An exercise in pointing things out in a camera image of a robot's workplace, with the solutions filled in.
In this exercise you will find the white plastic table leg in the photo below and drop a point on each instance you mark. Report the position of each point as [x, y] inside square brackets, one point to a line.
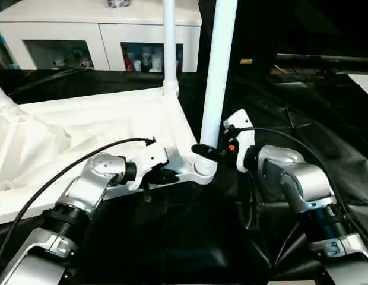
[1, 101]
[169, 44]
[219, 59]

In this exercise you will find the white plastic table top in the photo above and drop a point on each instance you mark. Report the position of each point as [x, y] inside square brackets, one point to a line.
[83, 118]

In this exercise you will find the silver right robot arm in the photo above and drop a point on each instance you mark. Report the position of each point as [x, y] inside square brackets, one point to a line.
[305, 178]

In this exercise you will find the black plastic mat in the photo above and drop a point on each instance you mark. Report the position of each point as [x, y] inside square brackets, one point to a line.
[187, 237]

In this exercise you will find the yellow label sticker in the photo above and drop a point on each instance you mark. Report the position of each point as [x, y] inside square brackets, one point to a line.
[246, 61]

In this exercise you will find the white small bottle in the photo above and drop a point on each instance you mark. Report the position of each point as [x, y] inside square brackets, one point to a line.
[156, 63]
[137, 65]

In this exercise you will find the red small figurine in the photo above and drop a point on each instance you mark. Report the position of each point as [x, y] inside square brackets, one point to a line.
[127, 60]

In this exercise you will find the black tall cabinet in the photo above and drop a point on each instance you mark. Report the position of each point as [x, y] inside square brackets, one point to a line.
[249, 26]

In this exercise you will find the black long bar device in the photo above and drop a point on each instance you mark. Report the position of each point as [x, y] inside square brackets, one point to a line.
[320, 58]

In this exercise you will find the white flat board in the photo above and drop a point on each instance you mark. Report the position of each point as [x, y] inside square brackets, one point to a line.
[363, 86]

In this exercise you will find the white glass-door cabinet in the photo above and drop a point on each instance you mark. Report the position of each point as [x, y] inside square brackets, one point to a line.
[68, 29]

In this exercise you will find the black white crumpled bundle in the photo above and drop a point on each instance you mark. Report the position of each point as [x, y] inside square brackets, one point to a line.
[118, 3]

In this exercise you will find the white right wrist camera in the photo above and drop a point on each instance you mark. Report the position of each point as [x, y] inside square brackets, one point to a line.
[243, 139]

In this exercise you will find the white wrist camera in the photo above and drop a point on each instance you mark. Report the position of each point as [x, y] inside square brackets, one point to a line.
[243, 139]
[151, 155]

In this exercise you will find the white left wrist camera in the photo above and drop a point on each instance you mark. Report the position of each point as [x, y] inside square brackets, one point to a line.
[151, 155]

